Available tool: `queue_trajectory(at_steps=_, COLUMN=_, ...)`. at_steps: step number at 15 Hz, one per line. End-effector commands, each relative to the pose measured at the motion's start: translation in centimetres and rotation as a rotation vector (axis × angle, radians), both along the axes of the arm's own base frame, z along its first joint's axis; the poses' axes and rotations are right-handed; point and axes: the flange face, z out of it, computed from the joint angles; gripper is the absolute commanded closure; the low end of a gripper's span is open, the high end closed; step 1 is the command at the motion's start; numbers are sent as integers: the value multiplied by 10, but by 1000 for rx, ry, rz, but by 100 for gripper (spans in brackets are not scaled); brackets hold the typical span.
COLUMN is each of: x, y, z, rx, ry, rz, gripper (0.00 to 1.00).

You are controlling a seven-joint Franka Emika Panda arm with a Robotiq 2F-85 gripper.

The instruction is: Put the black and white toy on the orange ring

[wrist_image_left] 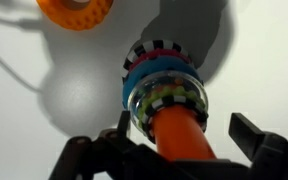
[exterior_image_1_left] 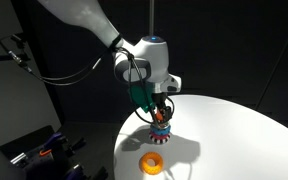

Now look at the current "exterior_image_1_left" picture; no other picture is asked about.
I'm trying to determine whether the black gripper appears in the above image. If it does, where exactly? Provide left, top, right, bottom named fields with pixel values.
left=150, top=91, right=176, bottom=128

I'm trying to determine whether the stacker pole with striped base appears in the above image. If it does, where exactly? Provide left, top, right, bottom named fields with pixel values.
left=148, top=110, right=172, bottom=145

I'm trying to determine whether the grey vertical pole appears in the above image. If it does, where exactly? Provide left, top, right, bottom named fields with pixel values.
left=149, top=0, right=155, bottom=37

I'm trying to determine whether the blue stacking ring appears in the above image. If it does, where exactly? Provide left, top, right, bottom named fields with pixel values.
left=150, top=123, right=172, bottom=134

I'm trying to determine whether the red stacking ring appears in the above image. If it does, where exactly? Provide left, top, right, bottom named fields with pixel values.
left=149, top=129, right=172, bottom=140

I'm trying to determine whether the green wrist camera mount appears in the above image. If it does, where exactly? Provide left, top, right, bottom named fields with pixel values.
left=127, top=83, right=157, bottom=114

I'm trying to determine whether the orange bumpy ring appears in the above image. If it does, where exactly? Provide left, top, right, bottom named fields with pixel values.
left=139, top=151, right=165, bottom=176

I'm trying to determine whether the black handled clamp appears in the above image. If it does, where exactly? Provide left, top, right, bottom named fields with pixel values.
left=63, top=135, right=87, bottom=158

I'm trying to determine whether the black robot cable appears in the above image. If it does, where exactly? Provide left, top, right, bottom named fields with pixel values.
left=25, top=43, right=177, bottom=125

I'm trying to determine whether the purple handled clamp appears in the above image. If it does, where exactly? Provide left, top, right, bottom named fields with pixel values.
left=43, top=131, right=67, bottom=152

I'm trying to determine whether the black camera stand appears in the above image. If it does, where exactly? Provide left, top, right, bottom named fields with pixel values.
left=0, top=14, right=33, bottom=74

